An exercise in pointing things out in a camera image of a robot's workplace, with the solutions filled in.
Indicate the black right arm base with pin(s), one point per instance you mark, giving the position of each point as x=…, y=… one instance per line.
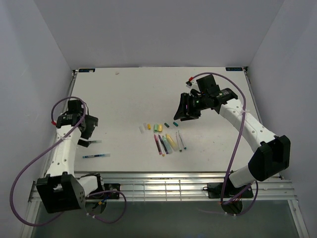
x=214, y=191

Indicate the blue corner label left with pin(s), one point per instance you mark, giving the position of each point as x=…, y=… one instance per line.
x=88, y=70

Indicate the green capped white marker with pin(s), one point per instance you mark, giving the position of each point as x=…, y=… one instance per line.
x=182, y=141

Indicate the red gel pen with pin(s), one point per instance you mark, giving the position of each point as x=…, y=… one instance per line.
x=157, y=144

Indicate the blue corner label right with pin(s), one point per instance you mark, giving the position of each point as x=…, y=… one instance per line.
x=234, y=69

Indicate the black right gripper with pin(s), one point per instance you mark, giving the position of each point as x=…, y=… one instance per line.
x=189, y=114

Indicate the dark purple pen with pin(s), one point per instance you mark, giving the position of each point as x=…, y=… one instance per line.
x=163, y=145

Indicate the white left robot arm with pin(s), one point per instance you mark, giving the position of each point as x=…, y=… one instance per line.
x=60, y=190

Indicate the blue corner label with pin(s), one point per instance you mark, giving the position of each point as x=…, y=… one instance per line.
x=88, y=70
x=234, y=69

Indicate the blue gel pen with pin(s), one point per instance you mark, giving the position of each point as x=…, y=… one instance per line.
x=97, y=156

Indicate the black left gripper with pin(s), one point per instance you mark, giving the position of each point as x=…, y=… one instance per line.
x=91, y=122

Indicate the yellow highlighter pen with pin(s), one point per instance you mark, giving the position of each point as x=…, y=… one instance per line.
x=171, y=142

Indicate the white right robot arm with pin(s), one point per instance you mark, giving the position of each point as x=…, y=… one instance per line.
x=271, y=152

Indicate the mint green highlighter cap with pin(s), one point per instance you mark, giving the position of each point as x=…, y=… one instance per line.
x=156, y=128

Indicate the yellow capped white marker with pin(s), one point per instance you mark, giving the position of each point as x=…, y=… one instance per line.
x=162, y=152

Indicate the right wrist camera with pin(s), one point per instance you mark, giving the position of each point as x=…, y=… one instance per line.
x=191, y=84

